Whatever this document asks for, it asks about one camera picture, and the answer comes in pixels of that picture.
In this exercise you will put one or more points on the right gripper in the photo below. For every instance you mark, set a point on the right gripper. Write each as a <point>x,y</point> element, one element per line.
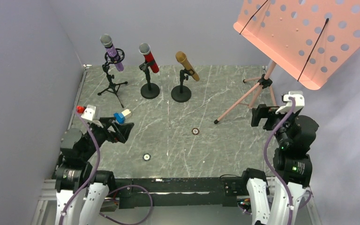
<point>267,115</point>

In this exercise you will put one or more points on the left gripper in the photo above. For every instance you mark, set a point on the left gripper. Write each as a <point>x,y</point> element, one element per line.
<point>111,126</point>

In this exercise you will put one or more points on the black round-base clip stand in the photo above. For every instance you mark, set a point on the black round-base clip stand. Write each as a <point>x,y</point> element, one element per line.
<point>149,90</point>

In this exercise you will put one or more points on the black round-base mic stand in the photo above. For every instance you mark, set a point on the black round-base mic stand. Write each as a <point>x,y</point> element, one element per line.
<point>181,93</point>

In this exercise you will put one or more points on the red glitter microphone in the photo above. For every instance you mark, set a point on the red glitter microphone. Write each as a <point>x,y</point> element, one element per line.
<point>145,50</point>

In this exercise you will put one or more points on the purple glitter microphone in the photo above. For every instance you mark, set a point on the purple glitter microphone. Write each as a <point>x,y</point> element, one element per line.
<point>116,56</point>

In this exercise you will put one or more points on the gold microphone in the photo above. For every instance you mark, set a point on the gold microphone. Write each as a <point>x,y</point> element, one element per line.
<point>183,60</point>

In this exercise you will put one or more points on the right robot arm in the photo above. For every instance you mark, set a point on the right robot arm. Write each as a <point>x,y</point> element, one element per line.
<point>291,166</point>

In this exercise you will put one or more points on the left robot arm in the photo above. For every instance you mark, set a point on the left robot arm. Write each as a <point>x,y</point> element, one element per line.
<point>80,187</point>

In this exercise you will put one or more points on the pink music stand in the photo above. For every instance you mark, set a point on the pink music stand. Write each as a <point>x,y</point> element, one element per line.
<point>307,41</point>

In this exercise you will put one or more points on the blue white block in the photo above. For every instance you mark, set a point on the blue white block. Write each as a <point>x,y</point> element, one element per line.
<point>121,117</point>

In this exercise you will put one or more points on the brown poker chip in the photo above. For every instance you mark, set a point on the brown poker chip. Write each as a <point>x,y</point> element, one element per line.
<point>195,131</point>

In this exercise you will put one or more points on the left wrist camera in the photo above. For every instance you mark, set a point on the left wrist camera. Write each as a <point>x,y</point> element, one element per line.
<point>90,113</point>

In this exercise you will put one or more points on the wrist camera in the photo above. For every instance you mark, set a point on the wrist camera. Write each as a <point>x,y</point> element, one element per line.
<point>294,101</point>
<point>90,113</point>

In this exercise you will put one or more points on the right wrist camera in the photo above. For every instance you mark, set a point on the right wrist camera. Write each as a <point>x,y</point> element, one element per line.
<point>294,101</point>

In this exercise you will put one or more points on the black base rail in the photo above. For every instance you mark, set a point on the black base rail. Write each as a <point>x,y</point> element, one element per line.
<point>142,192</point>

